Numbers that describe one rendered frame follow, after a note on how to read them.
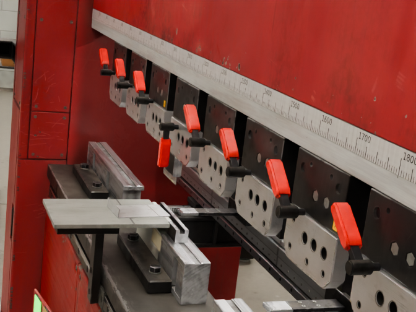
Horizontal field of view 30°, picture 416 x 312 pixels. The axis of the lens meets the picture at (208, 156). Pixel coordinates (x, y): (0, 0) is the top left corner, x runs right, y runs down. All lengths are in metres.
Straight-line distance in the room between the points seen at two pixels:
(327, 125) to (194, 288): 0.71
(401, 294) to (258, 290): 3.15
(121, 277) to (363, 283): 0.90
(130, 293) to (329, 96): 0.80
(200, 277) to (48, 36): 1.17
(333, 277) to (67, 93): 1.71
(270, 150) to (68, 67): 1.46
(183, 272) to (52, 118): 1.11
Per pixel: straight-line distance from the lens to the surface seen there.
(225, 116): 1.41
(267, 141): 1.23
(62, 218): 1.76
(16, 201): 2.69
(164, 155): 1.65
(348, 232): 0.95
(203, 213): 1.87
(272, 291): 4.07
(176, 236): 1.75
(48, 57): 2.59
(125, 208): 1.85
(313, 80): 1.11
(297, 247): 1.13
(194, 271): 1.66
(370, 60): 0.99
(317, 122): 1.09
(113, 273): 1.81
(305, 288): 1.71
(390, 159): 0.94
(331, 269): 1.05
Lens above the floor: 1.58
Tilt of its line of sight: 14 degrees down
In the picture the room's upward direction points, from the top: 7 degrees clockwise
